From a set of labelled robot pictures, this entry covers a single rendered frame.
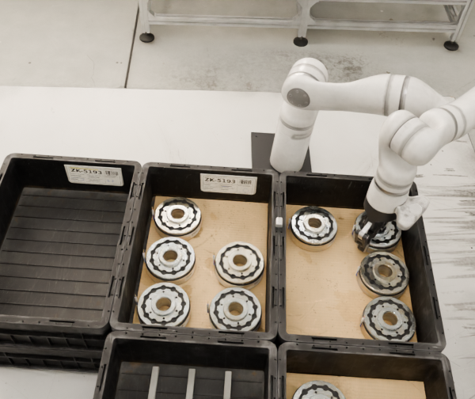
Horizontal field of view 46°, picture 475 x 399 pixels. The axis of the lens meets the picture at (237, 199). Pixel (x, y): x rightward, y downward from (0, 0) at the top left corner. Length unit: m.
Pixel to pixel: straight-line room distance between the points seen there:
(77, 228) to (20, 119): 0.56
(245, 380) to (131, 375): 0.21
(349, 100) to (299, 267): 0.38
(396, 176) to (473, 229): 0.54
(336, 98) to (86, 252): 0.64
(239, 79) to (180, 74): 0.30
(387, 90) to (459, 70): 2.01
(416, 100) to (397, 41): 2.08
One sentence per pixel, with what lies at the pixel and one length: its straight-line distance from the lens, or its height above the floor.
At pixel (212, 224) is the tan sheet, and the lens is 1.26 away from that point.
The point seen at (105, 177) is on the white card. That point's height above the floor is 0.88.
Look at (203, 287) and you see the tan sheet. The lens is 1.18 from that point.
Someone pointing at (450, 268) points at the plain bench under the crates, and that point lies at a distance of 1.47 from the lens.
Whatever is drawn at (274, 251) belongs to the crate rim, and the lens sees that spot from 1.13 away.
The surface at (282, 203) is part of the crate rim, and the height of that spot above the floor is 0.93.
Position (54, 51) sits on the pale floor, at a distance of 3.17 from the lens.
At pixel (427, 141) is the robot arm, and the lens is 0.99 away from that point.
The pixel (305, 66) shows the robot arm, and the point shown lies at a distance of 1.33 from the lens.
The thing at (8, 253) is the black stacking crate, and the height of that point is 0.83.
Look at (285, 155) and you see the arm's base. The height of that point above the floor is 0.78.
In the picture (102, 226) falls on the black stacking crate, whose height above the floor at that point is 0.83.
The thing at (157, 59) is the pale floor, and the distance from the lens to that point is 3.03.
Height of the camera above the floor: 1.85
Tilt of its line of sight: 52 degrees down
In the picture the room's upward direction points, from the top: 4 degrees clockwise
